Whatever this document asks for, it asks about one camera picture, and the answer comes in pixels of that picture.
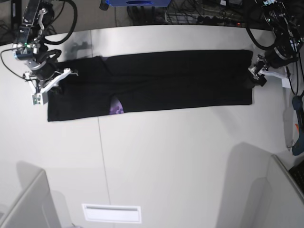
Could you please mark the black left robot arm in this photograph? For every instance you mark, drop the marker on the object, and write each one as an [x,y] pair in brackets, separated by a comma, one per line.
[286,18]

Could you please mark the black T-shirt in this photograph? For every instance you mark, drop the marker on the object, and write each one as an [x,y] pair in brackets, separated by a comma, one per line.
[151,82]

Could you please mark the white partition panel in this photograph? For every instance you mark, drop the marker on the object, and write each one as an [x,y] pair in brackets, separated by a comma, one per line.
[275,201]
[33,208]

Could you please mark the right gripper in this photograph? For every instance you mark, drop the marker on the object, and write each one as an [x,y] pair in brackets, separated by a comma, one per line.
[43,68]

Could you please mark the blue handled tool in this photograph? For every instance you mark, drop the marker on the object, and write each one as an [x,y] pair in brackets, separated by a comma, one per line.
[297,103]

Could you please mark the blue box under table edge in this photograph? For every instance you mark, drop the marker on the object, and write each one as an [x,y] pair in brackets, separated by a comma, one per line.
[148,3]

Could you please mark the black power strip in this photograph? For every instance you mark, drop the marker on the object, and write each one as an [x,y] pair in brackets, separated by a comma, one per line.
[216,21]

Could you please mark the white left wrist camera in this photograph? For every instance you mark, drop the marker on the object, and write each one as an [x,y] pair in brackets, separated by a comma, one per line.
[283,77]

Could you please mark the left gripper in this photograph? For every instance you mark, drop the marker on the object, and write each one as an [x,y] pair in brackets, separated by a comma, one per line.
[275,57]

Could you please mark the white left partition panel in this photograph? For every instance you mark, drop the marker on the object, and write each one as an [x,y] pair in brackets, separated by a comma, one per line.
[33,208]

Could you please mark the black keyboard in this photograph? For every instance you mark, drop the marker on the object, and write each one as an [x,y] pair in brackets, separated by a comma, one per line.
[297,172]

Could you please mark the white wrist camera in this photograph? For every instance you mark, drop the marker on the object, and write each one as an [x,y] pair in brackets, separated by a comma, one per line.
[283,77]
[39,97]

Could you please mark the white right partition panel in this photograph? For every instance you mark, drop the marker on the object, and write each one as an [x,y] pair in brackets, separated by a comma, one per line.
[275,201]

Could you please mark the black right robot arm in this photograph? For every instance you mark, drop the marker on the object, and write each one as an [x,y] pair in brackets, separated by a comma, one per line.
[31,46]

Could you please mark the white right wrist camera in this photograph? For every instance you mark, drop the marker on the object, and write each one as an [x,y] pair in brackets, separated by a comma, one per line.
[39,97]

